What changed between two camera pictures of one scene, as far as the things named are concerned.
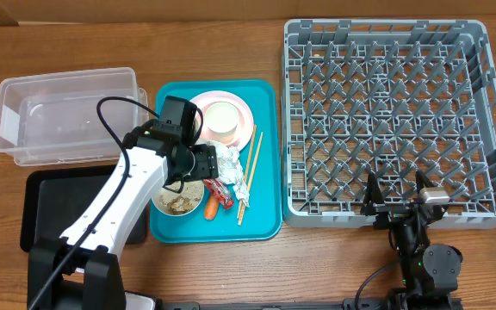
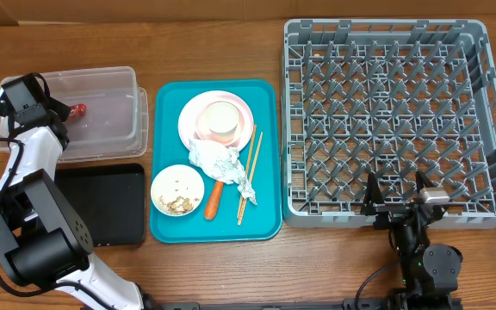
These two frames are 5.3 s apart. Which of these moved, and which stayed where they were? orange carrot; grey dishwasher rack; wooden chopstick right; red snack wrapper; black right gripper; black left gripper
Moved: red snack wrapper; black left gripper
Stayed: wooden chopstick right; orange carrot; grey dishwasher rack; black right gripper
